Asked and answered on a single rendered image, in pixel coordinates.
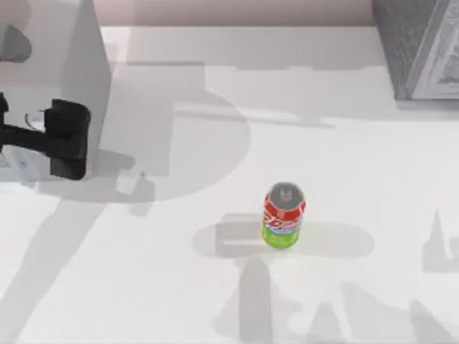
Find pale grey cabinet door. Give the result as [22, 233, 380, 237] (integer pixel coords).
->
[411, 0, 459, 100]

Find white tall cabinet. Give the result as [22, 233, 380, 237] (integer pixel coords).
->
[0, 0, 113, 179]

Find red and green can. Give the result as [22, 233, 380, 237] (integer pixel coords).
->
[262, 181, 307, 252]

